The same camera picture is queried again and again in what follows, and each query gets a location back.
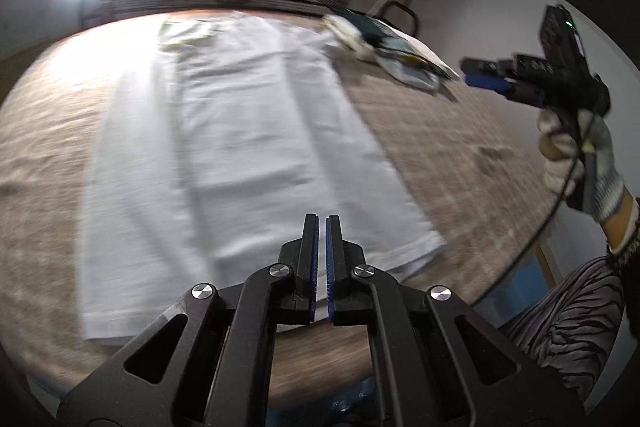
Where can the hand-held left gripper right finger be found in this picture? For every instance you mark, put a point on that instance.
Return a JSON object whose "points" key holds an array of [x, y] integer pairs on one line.
{"points": [[331, 257]]}

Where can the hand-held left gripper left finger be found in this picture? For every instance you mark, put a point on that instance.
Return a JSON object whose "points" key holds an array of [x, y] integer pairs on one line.
{"points": [[311, 257]]}

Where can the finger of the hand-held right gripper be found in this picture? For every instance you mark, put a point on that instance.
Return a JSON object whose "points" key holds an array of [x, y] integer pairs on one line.
{"points": [[487, 84], [482, 67]]}

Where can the white shirt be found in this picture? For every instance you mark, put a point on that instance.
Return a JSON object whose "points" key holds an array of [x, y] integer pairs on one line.
{"points": [[235, 132]]}

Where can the person's right forearm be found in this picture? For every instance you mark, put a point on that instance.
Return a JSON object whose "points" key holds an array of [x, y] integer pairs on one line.
{"points": [[625, 232]]}

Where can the person's right hand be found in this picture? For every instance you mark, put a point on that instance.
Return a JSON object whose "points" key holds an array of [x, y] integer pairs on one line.
{"points": [[607, 172]]}

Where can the light blue folded garment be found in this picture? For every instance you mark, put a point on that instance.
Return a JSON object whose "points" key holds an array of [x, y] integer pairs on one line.
{"points": [[412, 79]]}

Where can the printed folded garment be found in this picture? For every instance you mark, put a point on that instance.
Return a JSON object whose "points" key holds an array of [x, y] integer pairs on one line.
{"points": [[407, 54]]}

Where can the beige plaid table cloth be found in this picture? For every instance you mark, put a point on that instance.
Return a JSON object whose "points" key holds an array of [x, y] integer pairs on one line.
{"points": [[450, 167]]}

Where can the dark green folded garment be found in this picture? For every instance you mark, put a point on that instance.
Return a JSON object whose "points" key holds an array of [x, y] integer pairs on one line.
{"points": [[372, 27]]}

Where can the person's striped pants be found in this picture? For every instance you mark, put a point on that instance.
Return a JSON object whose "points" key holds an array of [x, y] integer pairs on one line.
{"points": [[565, 322]]}

